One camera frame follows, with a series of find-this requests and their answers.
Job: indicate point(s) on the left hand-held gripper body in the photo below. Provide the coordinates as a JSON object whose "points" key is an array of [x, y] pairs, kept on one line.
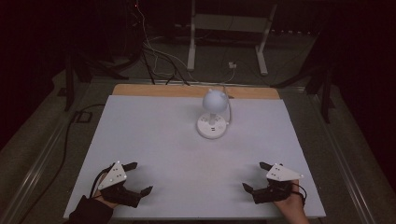
{"points": [[116, 179]]}

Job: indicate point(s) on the white globe desk lamp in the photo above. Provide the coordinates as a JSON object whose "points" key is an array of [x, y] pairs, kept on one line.
{"points": [[213, 101]]}

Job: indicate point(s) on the person's left hand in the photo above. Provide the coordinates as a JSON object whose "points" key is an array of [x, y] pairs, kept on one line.
{"points": [[104, 200]]}

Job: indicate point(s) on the white table mat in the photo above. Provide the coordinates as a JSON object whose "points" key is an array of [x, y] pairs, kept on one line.
{"points": [[174, 161]]}

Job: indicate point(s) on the black stand legs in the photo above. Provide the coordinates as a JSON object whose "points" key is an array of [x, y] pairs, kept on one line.
{"points": [[326, 99], [69, 87]]}

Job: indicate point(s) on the aluminium floor rail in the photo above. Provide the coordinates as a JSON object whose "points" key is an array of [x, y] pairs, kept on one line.
{"points": [[342, 168], [34, 174]]}

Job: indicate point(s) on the white plug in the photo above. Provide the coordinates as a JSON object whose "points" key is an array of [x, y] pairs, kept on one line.
{"points": [[232, 65]]}

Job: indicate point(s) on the person's right hand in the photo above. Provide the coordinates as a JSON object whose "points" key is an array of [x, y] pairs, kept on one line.
{"points": [[292, 208]]}

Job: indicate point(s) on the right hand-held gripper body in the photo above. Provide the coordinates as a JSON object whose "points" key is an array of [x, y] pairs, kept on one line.
{"points": [[280, 174]]}

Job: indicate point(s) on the black floor box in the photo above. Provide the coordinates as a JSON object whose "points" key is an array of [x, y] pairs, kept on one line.
{"points": [[82, 117]]}

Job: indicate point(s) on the white metal stand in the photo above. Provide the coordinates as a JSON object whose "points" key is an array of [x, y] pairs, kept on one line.
{"points": [[190, 46]]}

